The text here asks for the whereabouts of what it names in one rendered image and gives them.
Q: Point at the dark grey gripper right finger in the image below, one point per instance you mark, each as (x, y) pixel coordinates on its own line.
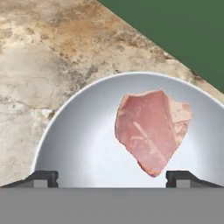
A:
(179, 176)

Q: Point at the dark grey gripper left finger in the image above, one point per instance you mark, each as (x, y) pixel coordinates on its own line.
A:
(43, 176)

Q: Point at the pink raw steak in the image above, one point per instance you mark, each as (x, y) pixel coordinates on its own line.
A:
(148, 131)

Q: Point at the grey round pan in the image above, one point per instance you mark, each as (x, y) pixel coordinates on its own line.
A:
(84, 137)

